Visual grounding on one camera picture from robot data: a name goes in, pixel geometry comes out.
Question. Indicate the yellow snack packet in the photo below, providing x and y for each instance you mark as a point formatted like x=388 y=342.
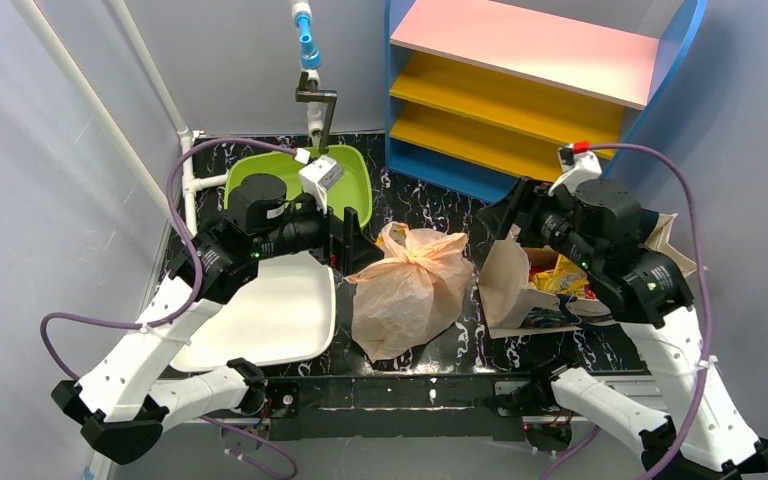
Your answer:
x=565 y=278

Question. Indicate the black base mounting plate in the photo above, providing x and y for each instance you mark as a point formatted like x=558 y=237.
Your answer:
x=393 y=406

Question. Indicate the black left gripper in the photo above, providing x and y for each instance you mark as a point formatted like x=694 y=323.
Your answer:
x=345 y=238

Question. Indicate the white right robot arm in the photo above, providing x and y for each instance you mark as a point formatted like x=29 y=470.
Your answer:
x=700 y=434

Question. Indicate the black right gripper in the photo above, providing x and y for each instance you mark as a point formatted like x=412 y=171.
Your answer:
x=523 y=216

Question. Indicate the banana print plastic bag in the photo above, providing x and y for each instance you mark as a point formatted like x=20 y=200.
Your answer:
x=413 y=294

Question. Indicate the white pipe faucet stand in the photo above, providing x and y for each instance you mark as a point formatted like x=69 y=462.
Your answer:
x=321 y=103

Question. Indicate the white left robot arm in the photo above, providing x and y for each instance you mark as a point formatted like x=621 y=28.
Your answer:
x=121 y=406

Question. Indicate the colourful wooden shelf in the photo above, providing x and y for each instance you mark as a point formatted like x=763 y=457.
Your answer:
x=482 y=92

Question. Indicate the beige canvas tote bag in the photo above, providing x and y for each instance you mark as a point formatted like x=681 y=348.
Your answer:
x=512 y=308

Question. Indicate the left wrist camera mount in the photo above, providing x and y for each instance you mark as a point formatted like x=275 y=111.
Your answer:
x=318 y=176

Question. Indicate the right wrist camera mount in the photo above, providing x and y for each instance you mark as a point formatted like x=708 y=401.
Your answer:
x=579 y=164

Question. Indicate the white diagonal pole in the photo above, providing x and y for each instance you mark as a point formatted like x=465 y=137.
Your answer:
x=37 y=21

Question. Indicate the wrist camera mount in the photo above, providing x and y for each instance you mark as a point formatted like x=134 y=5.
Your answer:
x=579 y=164
x=318 y=176

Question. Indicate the white plastic basin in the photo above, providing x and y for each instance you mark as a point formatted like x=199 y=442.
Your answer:
x=286 y=315

